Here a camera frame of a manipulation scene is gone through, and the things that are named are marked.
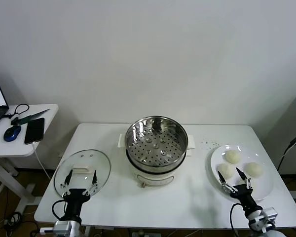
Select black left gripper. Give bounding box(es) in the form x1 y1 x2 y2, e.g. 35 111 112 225
60 169 99 221

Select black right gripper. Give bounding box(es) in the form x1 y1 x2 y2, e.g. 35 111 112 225
217 167 259 211

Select glass lid with cream handle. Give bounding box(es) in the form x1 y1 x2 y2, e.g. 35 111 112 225
53 149 111 198

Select stainless steel steamer basket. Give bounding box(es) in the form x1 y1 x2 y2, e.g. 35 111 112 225
125 116 189 173

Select white oval plate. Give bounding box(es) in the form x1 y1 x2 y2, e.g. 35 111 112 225
210 144 274 201

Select black smartphone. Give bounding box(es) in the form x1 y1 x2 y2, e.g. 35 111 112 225
24 117 45 145

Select white electric cooker pot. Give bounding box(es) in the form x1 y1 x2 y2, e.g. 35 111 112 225
117 134 196 189

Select white side table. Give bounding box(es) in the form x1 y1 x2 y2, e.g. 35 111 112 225
0 103 59 214

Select green blade knife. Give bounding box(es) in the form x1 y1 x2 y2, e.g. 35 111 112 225
10 108 51 125

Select blue computer mouse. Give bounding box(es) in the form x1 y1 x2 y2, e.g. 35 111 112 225
3 125 22 142

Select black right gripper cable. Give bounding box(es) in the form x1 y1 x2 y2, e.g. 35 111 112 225
230 202 252 237

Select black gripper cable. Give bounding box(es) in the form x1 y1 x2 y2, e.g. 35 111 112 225
51 198 68 221
230 202 252 237

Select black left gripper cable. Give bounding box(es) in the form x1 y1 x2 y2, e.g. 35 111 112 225
51 198 68 221

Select white charging cable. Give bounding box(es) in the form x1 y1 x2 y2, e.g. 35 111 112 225
32 141 51 181

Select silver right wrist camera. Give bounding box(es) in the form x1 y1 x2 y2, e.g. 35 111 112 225
260 206 279 224

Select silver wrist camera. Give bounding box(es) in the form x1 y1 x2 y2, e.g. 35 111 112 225
40 220 73 235
260 206 279 224

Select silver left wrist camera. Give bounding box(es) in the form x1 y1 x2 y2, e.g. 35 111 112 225
40 220 73 235

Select black floor cables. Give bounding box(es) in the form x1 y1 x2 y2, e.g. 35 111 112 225
3 209 41 237

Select black looped cable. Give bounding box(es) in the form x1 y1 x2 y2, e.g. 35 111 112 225
3 103 30 121

